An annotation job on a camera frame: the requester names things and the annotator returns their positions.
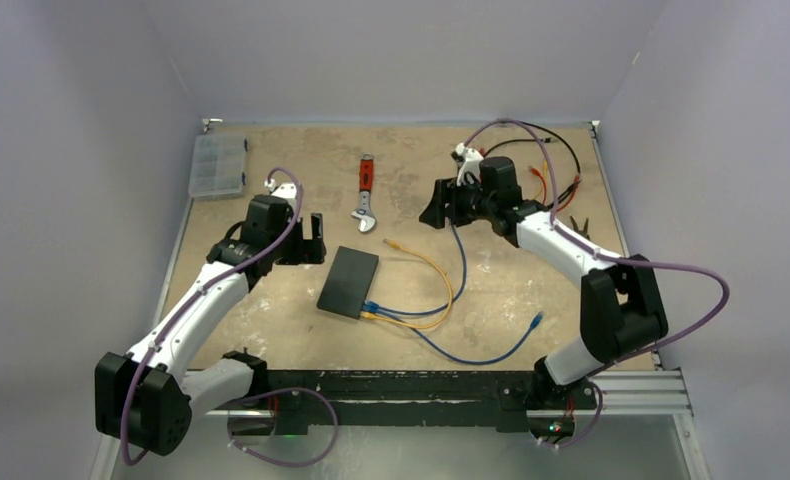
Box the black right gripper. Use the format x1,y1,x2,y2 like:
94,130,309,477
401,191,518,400
420,175,497,229

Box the aluminium frame rail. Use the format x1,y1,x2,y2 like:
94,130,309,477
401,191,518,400
94,370,710,479

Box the yellow black pliers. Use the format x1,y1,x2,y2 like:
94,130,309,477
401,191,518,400
569,215,591,240

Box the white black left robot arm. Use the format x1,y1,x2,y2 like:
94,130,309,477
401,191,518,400
94,195,326,456

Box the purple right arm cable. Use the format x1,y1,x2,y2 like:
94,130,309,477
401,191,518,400
462,117,732,453

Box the clear plastic organizer box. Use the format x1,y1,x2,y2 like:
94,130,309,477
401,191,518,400
188,133,248,200

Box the black braided cable teal plug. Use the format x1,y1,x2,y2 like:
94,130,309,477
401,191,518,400
484,117,582,212

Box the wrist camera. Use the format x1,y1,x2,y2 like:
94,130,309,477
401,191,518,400
264,179,299,207
452,143,484,187

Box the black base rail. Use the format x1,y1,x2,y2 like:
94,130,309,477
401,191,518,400
224,370,598,437

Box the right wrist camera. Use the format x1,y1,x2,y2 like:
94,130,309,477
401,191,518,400
452,143,484,187

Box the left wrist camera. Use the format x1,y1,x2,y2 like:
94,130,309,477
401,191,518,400
264,179,299,207

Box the silver adjustable wrench red handle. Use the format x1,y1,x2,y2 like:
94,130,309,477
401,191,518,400
351,153,376,234

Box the black network switch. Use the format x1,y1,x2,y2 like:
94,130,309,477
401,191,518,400
316,246,379,319

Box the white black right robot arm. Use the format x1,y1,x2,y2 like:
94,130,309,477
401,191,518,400
419,157,668,407

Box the yellow ethernet cable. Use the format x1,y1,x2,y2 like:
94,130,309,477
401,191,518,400
534,158,551,204
359,238,456,333

